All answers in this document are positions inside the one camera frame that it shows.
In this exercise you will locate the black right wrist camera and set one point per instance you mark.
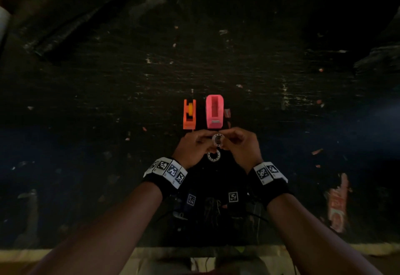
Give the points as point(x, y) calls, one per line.
point(234, 201)

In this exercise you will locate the person's right forearm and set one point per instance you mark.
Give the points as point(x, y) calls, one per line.
point(315, 240)

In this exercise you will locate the black right wrist band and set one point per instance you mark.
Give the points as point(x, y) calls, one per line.
point(268, 181)

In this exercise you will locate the person's left hand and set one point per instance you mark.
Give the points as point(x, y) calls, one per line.
point(190, 151)

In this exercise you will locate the orange tape dispenser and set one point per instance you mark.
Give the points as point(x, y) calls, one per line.
point(189, 114)

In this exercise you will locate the black left wrist band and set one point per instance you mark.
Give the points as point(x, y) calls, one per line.
point(167, 174)

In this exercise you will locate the black wrist band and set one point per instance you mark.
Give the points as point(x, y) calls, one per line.
point(167, 174)
point(268, 181)

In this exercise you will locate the clear tape roll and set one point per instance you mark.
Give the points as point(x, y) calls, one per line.
point(218, 139)
point(214, 155)

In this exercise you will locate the person's right hand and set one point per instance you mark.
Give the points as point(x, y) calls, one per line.
point(243, 149)

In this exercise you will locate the pink tape dispenser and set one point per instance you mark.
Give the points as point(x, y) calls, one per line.
point(214, 111)

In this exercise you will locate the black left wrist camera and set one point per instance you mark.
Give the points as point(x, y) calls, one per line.
point(184, 204)

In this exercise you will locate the person's left forearm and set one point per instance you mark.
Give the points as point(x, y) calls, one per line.
point(103, 237)

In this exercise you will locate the black plastic sheet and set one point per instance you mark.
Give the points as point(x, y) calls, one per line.
point(75, 24)

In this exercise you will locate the person's right fingers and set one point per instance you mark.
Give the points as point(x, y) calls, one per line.
point(227, 140)

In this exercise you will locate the red paper wrapper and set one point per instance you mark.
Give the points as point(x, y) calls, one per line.
point(337, 203)

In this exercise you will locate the person's left fingers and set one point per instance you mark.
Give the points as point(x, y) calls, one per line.
point(207, 139)

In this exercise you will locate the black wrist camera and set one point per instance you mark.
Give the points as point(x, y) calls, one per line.
point(234, 201)
point(184, 204)

